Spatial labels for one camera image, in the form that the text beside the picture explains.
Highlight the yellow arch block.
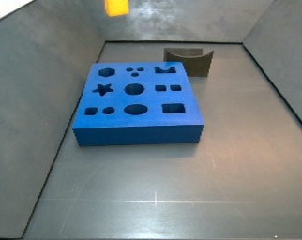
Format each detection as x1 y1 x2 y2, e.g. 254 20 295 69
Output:
105 0 129 17

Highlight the blue shape sorter board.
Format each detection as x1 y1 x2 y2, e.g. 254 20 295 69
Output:
72 62 204 146

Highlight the black curved stand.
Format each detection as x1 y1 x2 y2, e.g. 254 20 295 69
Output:
164 48 214 77

